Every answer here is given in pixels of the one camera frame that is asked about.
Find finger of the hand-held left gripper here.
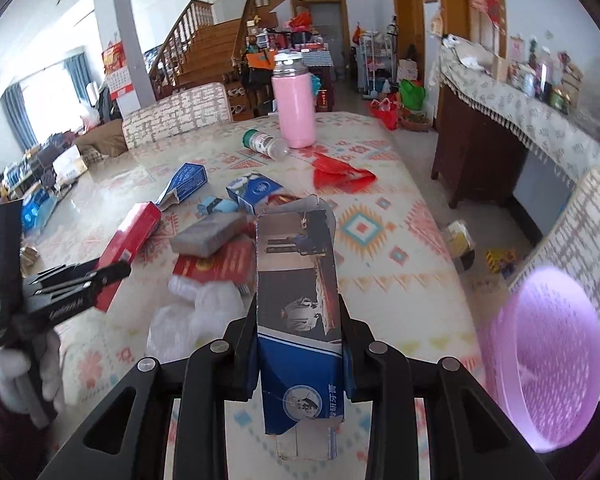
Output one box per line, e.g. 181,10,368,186
26,260,132,297

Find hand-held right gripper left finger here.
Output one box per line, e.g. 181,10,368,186
35,292,261,480

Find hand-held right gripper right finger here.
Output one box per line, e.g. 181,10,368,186
336,294,556,480

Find long blue grey toothpaste box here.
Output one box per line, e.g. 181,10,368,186
255,197,349,461

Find blue snack packet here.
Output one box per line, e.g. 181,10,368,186
155,162,209,211

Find purple plastic basket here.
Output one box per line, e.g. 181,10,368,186
477,266,600,454

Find person's left hand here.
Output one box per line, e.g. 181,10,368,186
0,329,67,417

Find long red box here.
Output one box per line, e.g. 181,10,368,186
92,202,163,311

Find clear plastic bag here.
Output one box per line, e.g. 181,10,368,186
147,277,249,364

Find flat red packet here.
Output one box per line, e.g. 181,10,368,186
172,240,257,294

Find grey wrapped packet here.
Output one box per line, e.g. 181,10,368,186
170,215,249,257

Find white cardboard box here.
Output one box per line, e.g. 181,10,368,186
52,145,89,184

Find small light blue packet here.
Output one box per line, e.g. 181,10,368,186
196,196,239,219

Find brown sofa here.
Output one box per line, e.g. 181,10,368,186
74,120,127,162

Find blue and white box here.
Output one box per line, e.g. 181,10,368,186
226,172,287,216

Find chair with patterned cover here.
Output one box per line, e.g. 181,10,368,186
121,82,233,150

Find yellow packet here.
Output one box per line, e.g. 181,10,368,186
485,249,519,276

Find blue curtain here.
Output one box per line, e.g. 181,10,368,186
0,84,39,149
62,54,94,107

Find red plastic bag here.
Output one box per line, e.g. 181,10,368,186
312,151,377,192

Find clear green-capped plastic bottle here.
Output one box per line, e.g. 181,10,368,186
242,129,291,162

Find dark wooden sideboard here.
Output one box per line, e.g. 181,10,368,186
430,77,546,248

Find shallow vegetable basket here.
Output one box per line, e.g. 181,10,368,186
397,110,432,132

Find pink thermos flask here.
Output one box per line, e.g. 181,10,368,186
271,51,317,149

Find wooden staircase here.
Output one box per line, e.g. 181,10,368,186
147,0,311,102

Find red bucket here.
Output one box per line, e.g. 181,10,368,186
370,97,399,131

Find patterned chair back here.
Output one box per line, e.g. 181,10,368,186
507,165,600,411

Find green shopping bag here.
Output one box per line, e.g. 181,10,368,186
399,79,426,111

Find table with checkered cloth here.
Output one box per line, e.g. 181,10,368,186
275,44,337,69

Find wooden sideboard with cloth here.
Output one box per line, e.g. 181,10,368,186
439,47,600,186

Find metal storage rack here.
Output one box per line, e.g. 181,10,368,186
357,32,397,99

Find grey door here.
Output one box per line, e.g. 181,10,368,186
307,0,347,67

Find wooden door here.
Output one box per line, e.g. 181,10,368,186
391,0,427,84

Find red wall calendar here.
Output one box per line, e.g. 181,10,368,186
102,42,134,102

